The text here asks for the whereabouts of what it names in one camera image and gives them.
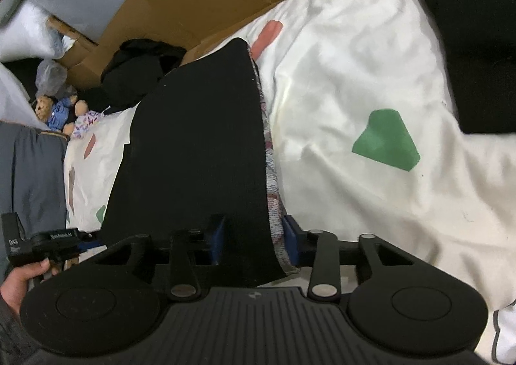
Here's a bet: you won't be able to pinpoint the white bedsheet with coloured patches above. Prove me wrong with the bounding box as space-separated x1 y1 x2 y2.
62 0 516 358

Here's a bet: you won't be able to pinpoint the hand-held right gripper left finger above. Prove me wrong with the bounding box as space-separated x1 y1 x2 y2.
99 215 226 302

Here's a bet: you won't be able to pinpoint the white garment with dark trim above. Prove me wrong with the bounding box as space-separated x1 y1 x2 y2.
491 299 516 365

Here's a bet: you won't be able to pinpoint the black shorts with bear-print trim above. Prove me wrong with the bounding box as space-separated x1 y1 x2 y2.
100 37 301 286

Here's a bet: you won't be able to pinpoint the black crumpled garment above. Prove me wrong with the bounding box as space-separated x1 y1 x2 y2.
100 38 187 112

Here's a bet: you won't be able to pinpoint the person's left forearm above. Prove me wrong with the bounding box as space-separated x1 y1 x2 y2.
0 296 46 365

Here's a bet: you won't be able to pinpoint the grey cloth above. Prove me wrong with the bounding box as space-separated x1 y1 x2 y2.
0 122 68 269

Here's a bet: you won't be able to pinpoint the teddy bear in blue clothes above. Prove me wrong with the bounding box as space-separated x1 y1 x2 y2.
32 94 79 137

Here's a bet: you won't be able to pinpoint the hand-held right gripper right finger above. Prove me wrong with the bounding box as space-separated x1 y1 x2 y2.
281 215 417 302

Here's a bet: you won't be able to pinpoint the clear plastic bag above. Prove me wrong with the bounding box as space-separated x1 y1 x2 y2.
35 58 68 96

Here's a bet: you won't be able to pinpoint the teddy bear in floral dress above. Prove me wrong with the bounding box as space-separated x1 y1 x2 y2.
62 99 102 141

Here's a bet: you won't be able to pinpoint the black flat garment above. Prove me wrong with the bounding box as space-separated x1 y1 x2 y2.
405 0 516 136

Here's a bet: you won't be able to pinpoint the person's left hand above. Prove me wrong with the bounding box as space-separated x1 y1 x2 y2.
0 261 62 316

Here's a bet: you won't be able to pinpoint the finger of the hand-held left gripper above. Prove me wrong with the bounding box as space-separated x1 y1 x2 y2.
78 233 109 257

